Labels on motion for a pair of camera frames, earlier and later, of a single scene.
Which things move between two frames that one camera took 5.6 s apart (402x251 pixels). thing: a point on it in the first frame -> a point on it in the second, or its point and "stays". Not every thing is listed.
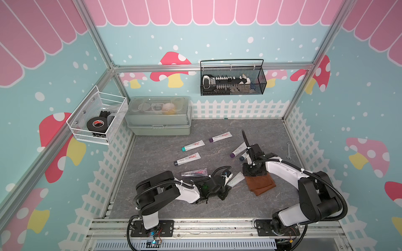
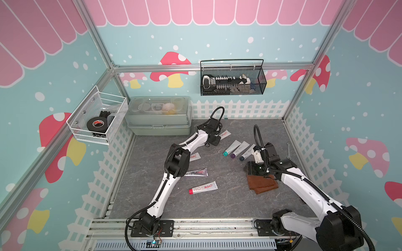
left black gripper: [225, 191] -> [215, 141]
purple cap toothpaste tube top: [221, 137] stays
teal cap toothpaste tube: [236, 179] -> [231, 148]
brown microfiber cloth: [259, 184] stays
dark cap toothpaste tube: [188, 159] stays
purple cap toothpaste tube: [242, 148] stays
